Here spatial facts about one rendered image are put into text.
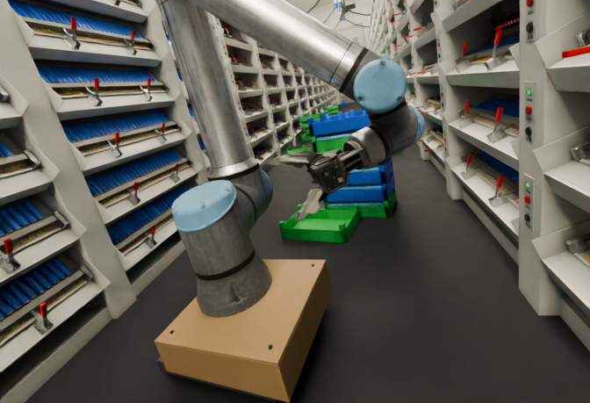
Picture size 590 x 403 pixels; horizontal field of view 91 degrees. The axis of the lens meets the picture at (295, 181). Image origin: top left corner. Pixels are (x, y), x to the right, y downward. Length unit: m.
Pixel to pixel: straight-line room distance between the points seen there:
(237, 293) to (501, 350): 0.57
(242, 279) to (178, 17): 0.62
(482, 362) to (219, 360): 0.53
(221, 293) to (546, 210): 0.70
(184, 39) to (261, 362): 0.71
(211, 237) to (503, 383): 0.63
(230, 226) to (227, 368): 0.28
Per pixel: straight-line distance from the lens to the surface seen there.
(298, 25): 0.58
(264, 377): 0.65
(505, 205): 1.04
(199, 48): 0.80
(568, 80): 0.67
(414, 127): 0.73
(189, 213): 0.66
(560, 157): 0.75
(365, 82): 0.55
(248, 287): 0.72
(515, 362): 0.81
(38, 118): 1.13
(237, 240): 0.68
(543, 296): 0.89
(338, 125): 1.27
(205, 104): 0.79
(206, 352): 0.69
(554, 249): 0.83
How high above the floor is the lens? 0.59
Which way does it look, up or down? 16 degrees down
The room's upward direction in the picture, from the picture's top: 13 degrees counter-clockwise
